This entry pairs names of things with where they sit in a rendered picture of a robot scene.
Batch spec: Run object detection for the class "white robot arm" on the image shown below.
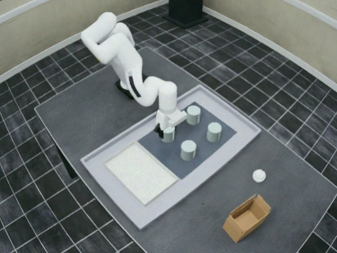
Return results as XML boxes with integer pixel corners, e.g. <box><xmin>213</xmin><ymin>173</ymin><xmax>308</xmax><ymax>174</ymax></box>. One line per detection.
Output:
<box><xmin>81</xmin><ymin>12</ymin><xmax>187</xmax><ymax>128</ymax></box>

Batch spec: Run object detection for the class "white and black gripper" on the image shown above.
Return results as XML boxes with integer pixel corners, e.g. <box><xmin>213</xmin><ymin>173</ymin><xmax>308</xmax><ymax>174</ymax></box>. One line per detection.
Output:
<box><xmin>153</xmin><ymin>110</ymin><xmax>170</xmax><ymax>139</ymax></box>

